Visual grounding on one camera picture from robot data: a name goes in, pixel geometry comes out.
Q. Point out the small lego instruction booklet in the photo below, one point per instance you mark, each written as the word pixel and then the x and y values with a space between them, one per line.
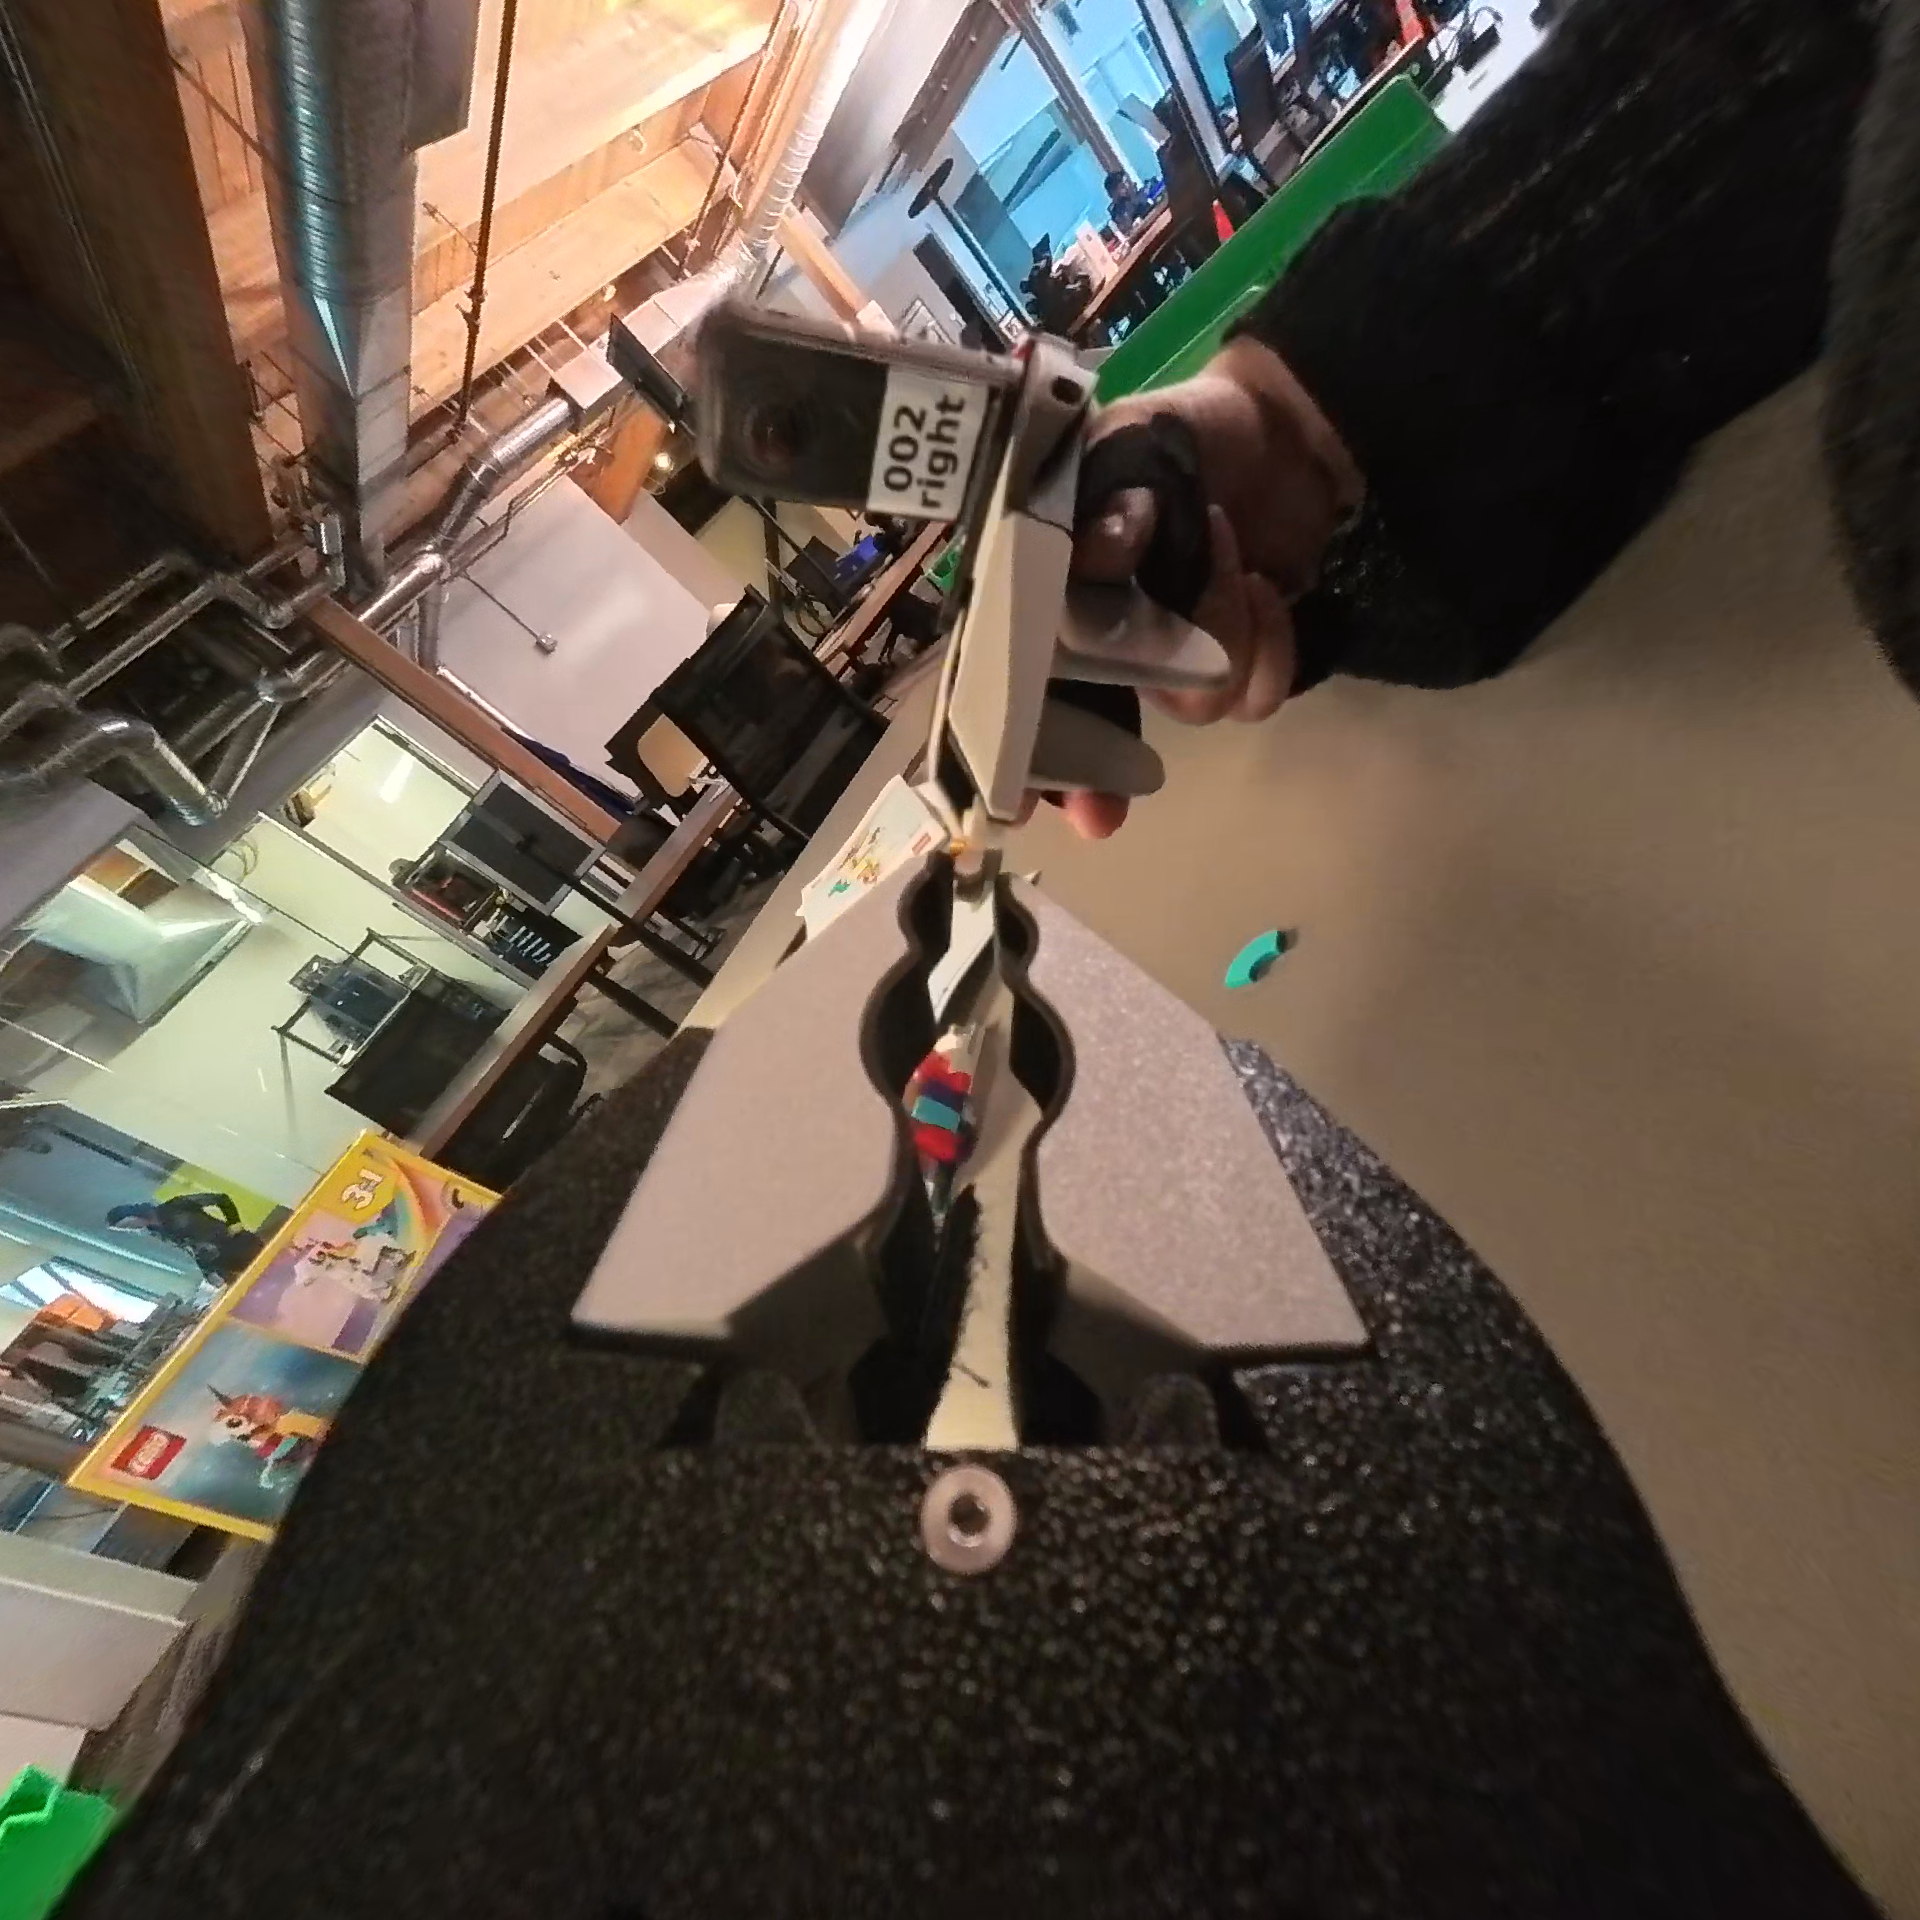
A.
pixel 868 862

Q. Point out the black office chair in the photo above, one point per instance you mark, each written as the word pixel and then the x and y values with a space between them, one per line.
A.
pixel 751 705

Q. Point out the yellow lego set box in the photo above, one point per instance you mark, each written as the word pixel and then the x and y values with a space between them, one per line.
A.
pixel 271 1348

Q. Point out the colourful lego build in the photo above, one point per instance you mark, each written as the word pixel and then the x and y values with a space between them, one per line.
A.
pixel 938 1117

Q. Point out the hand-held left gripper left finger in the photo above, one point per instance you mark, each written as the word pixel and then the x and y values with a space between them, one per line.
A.
pixel 751 1185

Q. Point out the green plastic bin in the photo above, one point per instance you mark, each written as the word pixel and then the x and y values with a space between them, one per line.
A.
pixel 1319 165

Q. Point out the silver ventilation duct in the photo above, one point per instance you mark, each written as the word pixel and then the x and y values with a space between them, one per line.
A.
pixel 339 224

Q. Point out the person's right forearm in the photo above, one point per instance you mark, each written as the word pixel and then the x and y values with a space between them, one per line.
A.
pixel 1500 300

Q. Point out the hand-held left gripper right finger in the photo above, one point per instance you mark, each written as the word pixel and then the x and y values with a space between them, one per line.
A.
pixel 1201 1214

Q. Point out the green plastic piece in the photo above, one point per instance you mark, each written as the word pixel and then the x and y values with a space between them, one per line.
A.
pixel 44 1837

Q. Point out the teal curved lego piece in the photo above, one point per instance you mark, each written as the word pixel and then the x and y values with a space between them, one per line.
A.
pixel 1258 960

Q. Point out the person's right hand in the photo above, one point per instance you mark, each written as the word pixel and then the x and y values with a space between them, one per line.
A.
pixel 1276 510

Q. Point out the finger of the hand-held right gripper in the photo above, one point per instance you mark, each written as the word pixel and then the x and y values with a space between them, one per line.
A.
pixel 945 780
pixel 1012 661

